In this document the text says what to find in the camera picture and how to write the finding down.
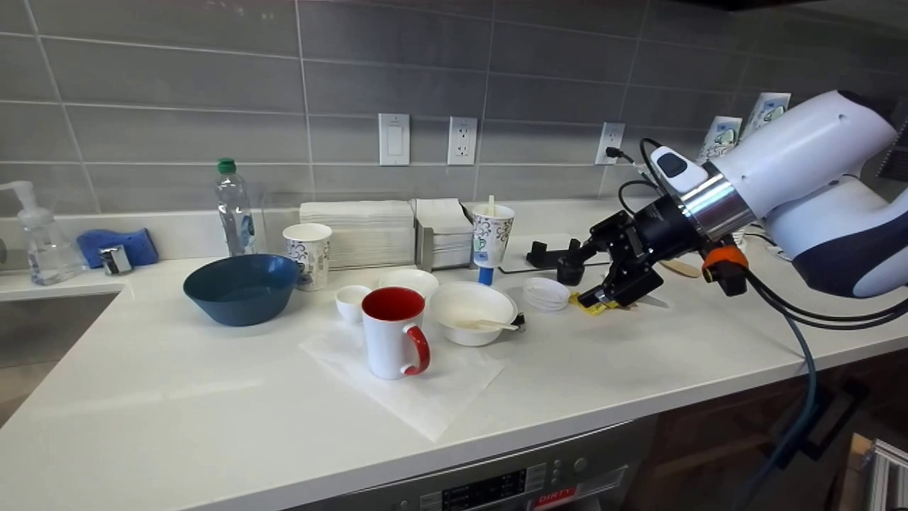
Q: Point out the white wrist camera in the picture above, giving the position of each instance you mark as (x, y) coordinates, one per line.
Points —
(677, 168)

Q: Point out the clear plastic lid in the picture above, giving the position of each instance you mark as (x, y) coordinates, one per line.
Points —
(544, 295)

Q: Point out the small metal tin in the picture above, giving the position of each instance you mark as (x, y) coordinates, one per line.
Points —
(114, 261)

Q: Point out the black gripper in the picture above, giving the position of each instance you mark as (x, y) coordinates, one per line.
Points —
(670, 234)

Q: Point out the wooden frame piece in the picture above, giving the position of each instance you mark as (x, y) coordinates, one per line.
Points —
(856, 473)

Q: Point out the small white cup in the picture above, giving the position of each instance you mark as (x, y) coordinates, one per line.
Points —
(351, 302)

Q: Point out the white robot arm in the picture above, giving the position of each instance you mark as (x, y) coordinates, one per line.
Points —
(813, 153)

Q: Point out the small black object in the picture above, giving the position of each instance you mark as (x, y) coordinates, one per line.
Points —
(569, 272)

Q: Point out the short paper cup stack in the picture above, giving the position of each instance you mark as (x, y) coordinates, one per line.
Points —
(725, 138)

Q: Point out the white wall outlet with plug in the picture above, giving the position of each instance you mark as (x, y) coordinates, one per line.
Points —
(608, 140)

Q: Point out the patterned paper cup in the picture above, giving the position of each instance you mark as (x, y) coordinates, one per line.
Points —
(307, 248)

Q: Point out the blue sponge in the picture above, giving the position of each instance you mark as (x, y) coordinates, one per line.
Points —
(138, 245)

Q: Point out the dark blue bowl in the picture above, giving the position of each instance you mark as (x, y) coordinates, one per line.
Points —
(243, 295)

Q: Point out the wooden spoon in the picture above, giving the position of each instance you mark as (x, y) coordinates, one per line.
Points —
(683, 268)

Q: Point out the appliance control panel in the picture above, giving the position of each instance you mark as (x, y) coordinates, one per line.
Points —
(493, 486)

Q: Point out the clear soap dispenser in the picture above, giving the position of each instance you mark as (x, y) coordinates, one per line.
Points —
(43, 252)

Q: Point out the metal napkin dispenser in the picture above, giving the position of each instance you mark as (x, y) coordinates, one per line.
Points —
(442, 245)

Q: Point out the white mug red inside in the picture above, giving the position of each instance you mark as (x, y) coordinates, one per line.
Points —
(388, 346)

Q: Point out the clear bottle green cap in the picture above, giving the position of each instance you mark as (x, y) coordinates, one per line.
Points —
(233, 215)

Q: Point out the white light switch plate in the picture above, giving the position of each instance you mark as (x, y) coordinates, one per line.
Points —
(392, 140)

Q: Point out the large black plastic holder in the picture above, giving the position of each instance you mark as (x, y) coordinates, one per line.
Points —
(544, 255)

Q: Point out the dark cabinet front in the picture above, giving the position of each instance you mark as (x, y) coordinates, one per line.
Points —
(711, 444)

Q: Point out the yellow mustard sachet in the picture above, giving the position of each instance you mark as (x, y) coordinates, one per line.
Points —
(591, 310)

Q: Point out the white paper napkin mat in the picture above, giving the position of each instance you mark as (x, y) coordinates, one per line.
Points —
(427, 401)

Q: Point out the blue capped white tube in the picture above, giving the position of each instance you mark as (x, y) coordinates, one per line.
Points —
(487, 276)

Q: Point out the white bowl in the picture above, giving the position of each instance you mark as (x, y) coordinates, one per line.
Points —
(471, 302)

